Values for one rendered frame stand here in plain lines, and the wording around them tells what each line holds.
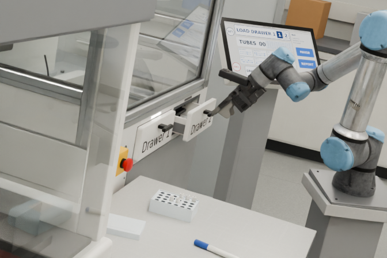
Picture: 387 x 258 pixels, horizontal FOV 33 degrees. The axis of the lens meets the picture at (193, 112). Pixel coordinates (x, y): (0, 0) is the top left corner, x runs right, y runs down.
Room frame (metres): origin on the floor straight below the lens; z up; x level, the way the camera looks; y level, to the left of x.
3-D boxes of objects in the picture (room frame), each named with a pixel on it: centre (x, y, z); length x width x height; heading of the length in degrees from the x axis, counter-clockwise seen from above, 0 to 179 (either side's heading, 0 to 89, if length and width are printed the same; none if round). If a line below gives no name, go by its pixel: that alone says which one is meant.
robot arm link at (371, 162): (2.16, -0.60, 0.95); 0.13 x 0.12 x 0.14; 140
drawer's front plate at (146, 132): (2.05, 0.11, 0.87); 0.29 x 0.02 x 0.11; 163
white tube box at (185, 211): (1.72, 0.00, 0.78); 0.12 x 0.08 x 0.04; 79
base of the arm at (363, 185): (2.17, -0.60, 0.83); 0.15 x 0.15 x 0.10
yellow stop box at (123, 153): (1.73, 0.19, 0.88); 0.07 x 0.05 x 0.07; 163
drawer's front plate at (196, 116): (2.34, -0.03, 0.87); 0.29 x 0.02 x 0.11; 163
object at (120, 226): (1.55, 0.13, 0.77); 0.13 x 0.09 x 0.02; 86
